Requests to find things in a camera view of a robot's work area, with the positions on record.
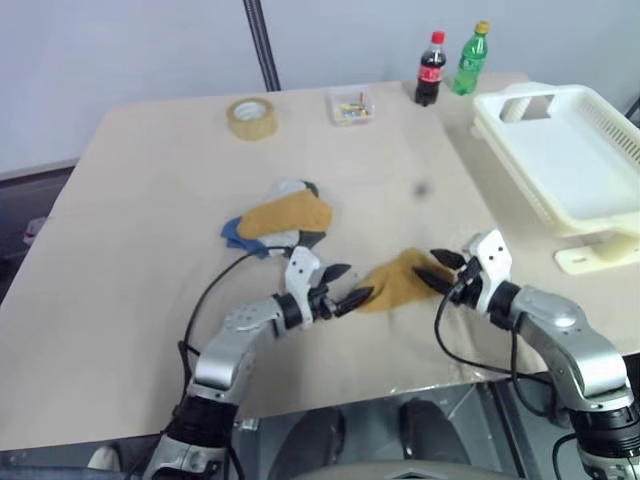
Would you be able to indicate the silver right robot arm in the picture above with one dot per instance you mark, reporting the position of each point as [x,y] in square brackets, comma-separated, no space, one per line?
[575,345]

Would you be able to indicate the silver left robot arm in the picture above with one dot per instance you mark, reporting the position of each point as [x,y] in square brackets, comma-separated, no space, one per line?
[222,357]

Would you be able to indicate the black metal pole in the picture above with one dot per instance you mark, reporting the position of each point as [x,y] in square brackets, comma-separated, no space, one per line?
[262,45]

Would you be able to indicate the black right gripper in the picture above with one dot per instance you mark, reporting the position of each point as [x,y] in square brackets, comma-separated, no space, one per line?
[467,287]

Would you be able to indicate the grey metal table frame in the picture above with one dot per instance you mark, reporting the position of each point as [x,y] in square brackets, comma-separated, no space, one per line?
[370,410]

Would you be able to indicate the small white floor object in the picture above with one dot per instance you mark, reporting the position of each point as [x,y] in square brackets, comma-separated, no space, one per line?
[36,227]

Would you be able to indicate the mustard yellow sock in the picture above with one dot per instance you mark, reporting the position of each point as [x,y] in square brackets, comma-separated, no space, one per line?
[287,215]
[395,282]

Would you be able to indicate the white plastic basket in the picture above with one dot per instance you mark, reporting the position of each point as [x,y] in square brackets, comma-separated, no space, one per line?
[565,155]

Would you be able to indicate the clear box of colourful bits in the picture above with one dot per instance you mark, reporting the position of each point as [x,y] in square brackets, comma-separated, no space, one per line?
[350,106]

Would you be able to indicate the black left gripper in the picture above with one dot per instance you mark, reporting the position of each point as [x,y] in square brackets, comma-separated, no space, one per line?
[322,300]

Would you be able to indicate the grey sock with dark toe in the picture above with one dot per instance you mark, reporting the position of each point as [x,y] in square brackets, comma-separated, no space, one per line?
[300,238]

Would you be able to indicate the cola bottle with red cap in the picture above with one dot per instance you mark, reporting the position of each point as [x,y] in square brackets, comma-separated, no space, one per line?
[430,70]

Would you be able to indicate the white shoe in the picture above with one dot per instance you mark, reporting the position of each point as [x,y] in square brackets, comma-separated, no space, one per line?
[104,457]

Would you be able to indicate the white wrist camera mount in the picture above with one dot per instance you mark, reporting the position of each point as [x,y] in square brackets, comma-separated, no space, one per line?
[301,267]
[492,260]

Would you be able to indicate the grey white sock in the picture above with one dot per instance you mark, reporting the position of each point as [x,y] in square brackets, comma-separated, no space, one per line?
[287,187]

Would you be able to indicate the green bottle with yellow cap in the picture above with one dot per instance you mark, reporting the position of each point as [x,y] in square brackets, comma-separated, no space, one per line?
[470,62]

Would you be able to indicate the white plastic basket stand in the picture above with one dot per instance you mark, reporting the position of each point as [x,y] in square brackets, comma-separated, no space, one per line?
[595,252]

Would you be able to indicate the blue sock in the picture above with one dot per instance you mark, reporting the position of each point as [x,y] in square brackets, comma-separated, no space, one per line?
[237,235]

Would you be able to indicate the beige packing tape roll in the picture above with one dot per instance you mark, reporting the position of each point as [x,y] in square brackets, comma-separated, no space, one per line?
[252,120]

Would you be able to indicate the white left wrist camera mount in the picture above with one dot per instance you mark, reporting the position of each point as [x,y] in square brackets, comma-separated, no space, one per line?
[301,267]

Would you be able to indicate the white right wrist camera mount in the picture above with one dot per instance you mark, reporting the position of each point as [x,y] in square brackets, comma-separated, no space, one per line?
[492,260]

